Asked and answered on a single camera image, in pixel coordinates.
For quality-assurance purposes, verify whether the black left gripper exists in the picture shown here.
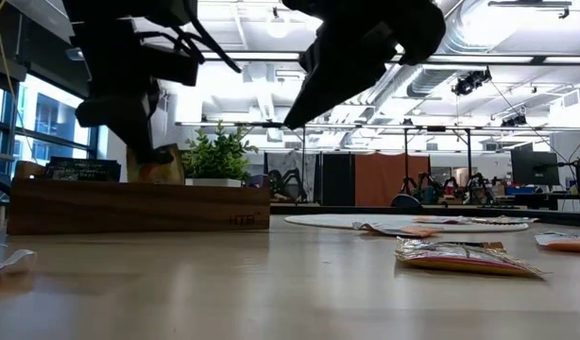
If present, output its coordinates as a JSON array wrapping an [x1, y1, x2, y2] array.
[[72, 18, 201, 165]]

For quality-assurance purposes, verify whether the orange partition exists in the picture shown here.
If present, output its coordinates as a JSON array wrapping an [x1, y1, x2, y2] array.
[[354, 154, 432, 207]]

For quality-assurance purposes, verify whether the yellow hanging cord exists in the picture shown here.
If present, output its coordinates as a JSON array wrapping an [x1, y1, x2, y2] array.
[[0, 0, 18, 103]]

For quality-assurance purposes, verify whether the black background desk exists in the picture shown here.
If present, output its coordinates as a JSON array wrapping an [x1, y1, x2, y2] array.
[[506, 158, 580, 212]]

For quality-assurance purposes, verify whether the wooden tea organiser box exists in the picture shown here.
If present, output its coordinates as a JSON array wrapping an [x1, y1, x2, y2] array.
[[6, 160, 271, 236]]

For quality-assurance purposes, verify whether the green plant in white pot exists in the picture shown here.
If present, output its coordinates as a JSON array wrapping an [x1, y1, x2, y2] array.
[[180, 121, 259, 189]]

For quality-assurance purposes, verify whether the silver ventilation duct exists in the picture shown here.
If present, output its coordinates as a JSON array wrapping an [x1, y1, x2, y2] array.
[[405, 0, 489, 98]]

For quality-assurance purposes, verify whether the window with dark frame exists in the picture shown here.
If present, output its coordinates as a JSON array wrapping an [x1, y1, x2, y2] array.
[[0, 70, 100, 190]]

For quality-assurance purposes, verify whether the black partition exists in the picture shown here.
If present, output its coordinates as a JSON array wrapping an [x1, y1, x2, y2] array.
[[320, 151, 356, 207]]

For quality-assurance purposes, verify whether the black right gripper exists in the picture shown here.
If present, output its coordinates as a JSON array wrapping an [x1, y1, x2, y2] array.
[[282, 0, 447, 130]]

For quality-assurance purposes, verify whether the black hanging camera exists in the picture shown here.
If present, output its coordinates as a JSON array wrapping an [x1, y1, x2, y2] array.
[[452, 68, 492, 97], [501, 112, 528, 128]]

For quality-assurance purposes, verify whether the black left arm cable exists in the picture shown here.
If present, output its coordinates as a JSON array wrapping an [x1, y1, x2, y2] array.
[[147, 0, 243, 76]]

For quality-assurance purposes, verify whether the black background monitor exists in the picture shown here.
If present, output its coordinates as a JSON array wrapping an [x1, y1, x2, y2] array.
[[510, 149, 560, 187]]

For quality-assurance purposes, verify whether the white ring ceiling lamp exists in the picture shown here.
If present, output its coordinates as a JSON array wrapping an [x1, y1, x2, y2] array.
[[265, 13, 291, 39]]

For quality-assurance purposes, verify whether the white round plate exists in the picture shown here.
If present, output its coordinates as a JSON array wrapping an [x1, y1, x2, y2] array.
[[283, 213, 531, 234]]

